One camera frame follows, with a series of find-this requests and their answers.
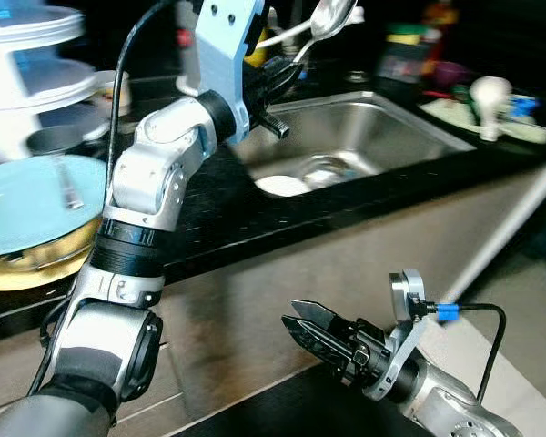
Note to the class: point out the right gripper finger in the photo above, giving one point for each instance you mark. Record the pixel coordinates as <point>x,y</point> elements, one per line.
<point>314,341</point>
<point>320,315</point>

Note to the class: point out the white bowl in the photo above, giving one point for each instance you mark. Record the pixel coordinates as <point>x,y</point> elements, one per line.
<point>282,186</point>

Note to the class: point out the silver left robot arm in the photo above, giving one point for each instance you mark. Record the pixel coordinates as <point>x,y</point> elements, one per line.
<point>141,182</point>

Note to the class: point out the white round kitchen appliance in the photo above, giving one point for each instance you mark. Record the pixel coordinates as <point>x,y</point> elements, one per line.
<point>27,82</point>

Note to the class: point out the black floor mat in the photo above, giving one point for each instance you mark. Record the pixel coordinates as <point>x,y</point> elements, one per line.
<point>282,410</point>

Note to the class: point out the white faucet adapter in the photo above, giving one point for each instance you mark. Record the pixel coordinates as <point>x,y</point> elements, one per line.
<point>352,14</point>

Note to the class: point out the steel sink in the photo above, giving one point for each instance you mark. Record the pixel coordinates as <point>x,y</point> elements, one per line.
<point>373,127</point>

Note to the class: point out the white printed cup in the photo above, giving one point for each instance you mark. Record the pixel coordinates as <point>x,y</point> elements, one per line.
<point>109,91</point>

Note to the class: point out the pale green cloth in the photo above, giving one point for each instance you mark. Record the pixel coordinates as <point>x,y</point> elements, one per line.
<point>446,114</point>

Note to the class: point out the purple bowl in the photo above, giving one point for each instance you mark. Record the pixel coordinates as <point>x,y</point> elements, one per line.
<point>452,75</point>

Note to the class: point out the white bulb-shaped bottle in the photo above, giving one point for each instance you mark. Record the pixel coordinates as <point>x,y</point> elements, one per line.
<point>490,100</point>

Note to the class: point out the grey plastic cup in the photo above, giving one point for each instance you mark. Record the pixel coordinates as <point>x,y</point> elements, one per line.
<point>59,139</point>

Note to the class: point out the small blue item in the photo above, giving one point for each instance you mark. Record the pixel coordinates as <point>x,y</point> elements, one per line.
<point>525,105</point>

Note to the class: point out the light blue plate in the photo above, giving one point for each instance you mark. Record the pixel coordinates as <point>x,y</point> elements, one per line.
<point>27,200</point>

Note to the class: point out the steel bowl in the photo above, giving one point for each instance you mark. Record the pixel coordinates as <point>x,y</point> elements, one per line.
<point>45,258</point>

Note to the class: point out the yellow plate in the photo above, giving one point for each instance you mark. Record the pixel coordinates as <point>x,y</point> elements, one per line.
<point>27,280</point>

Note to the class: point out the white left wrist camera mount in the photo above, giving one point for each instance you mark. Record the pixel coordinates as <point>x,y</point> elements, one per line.
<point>223,55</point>

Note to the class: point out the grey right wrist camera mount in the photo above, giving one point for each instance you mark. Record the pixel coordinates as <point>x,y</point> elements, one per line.
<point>405,300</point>

